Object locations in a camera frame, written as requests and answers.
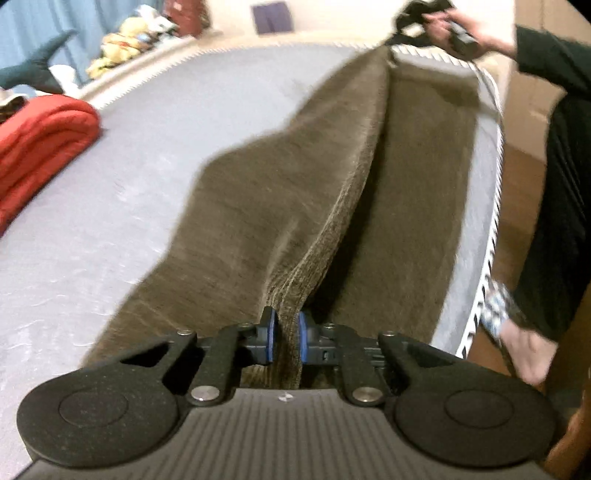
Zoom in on dark red cushion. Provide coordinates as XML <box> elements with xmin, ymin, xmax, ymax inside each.
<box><xmin>164</xmin><ymin>0</ymin><xmax>208</xmax><ymax>38</ymax></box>

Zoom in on yellow plush toy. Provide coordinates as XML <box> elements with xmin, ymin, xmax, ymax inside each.
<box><xmin>87</xmin><ymin>16</ymin><xmax>162</xmax><ymax>80</ymax></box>

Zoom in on blue curtain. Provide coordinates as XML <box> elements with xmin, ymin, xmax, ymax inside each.
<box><xmin>0</xmin><ymin>0</ymin><xmax>167</xmax><ymax>86</ymax></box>

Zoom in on folded printed blanket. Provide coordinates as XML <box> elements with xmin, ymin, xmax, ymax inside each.
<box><xmin>0</xmin><ymin>90</ymin><xmax>29</xmax><ymax>124</ymax></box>

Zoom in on red folded quilt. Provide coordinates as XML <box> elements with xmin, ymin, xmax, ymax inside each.
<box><xmin>0</xmin><ymin>95</ymin><xmax>101</xmax><ymax>234</ymax></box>

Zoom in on grey quilted mattress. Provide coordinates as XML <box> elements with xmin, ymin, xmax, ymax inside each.
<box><xmin>0</xmin><ymin>38</ymin><xmax>505</xmax><ymax>467</ymax></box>

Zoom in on person's right forearm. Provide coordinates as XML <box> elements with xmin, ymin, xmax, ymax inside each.
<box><xmin>513</xmin><ymin>25</ymin><xmax>591</xmax><ymax>109</ymax></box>

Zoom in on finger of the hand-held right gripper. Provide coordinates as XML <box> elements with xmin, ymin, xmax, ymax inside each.
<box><xmin>390</xmin><ymin>17</ymin><xmax>419</xmax><ymax>48</ymax></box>

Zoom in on white plush toy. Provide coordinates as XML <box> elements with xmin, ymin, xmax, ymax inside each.
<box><xmin>48</xmin><ymin>65</ymin><xmax>77</xmax><ymax>88</ymax></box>

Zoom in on person's right hand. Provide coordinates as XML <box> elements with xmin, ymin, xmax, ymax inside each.
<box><xmin>424</xmin><ymin>8</ymin><xmax>518</xmax><ymax>59</ymax></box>

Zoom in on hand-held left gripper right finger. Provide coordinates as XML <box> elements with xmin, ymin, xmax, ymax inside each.
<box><xmin>298</xmin><ymin>313</ymin><xmax>458</xmax><ymax>407</ymax></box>

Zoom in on person's foot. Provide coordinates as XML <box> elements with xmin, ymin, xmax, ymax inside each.
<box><xmin>501</xmin><ymin>318</ymin><xmax>560</xmax><ymax>386</ymax></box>

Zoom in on person's leg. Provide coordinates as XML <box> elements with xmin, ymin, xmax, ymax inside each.
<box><xmin>512</xmin><ymin>92</ymin><xmax>591</xmax><ymax>343</ymax></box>

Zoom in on patterned slipper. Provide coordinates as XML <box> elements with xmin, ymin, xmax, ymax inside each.
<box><xmin>479</xmin><ymin>281</ymin><xmax>529</xmax><ymax>374</ymax></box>

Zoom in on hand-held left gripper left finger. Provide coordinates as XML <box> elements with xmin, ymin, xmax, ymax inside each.
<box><xmin>121</xmin><ymin>307</ymin><xmax>278</xmax><ymax>408</ymax></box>

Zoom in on olive corduroy pants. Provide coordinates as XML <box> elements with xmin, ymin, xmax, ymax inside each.
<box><xmin>83</xmin><ymin>44</ymin><xmax>483</xmax><ymax>388</ymax></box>

